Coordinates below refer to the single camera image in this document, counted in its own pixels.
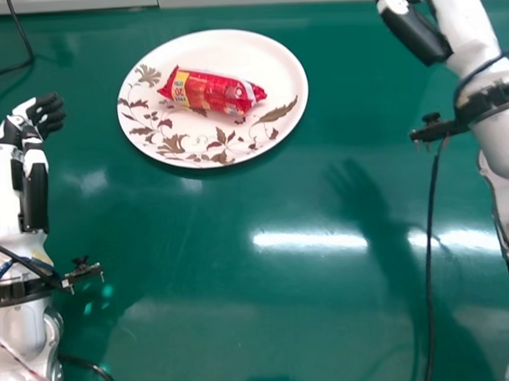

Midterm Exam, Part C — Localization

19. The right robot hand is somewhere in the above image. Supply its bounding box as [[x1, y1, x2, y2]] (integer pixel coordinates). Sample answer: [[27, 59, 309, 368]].
[[371, 0, 509, 132]]

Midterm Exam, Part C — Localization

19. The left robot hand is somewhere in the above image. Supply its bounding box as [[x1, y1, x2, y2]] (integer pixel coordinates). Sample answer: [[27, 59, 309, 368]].
[[0, 91, 74, 309]]

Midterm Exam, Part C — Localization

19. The white plate brown leaf pattern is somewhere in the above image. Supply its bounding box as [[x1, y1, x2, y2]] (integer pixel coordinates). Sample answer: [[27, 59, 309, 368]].
[[114, 26, 312, 173]]

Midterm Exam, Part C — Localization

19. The red biscuit packet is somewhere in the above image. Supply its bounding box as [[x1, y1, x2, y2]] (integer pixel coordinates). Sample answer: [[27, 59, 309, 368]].
[[155, 61, 268, 122]]

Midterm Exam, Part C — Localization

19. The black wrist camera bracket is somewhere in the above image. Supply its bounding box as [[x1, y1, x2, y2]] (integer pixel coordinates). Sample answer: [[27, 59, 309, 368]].
[[408, 110, 474, 153], [59, 253, 105, 297]]

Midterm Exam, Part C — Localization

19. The black power cable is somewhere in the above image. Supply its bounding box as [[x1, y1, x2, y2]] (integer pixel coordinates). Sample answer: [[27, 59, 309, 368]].
[[0, 0, 37, 82]]

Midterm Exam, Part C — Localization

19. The black hanging arm cable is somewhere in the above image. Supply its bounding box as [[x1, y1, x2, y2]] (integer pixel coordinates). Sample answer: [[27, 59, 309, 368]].
[[57, 352, 124, 381], [415, 133, 459, 381]]

